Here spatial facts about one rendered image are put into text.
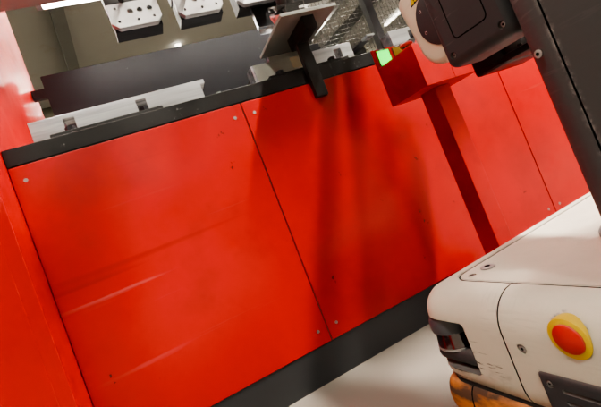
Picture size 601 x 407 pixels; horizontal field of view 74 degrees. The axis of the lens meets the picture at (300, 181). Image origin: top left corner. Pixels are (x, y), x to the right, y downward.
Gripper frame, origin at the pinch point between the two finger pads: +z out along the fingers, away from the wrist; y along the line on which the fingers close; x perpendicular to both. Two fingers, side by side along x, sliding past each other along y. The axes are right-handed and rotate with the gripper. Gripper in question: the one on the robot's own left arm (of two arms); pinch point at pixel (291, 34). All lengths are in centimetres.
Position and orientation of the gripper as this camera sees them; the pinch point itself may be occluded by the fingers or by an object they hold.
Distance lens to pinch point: 138.4
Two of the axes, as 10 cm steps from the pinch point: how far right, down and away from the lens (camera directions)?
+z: 2.0, 9.0, 4.0
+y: -8.8, 3.4, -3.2
